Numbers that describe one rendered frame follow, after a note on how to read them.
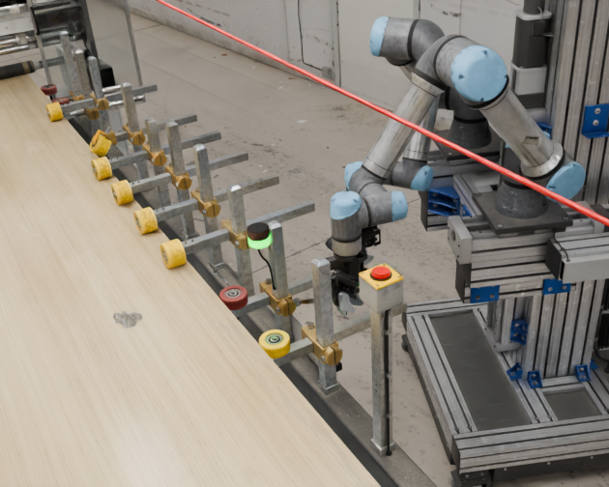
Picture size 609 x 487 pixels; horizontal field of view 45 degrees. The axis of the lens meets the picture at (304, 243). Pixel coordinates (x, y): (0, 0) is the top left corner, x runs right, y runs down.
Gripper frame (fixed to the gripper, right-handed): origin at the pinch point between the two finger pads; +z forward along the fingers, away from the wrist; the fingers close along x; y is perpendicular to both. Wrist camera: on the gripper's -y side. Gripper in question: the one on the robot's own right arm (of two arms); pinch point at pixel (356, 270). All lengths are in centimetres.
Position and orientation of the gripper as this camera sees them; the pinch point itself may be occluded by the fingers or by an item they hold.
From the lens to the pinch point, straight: 229.6
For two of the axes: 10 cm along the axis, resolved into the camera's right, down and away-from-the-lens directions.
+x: -5.0, -4.2, 7.5
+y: 8.6, -3.2, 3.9
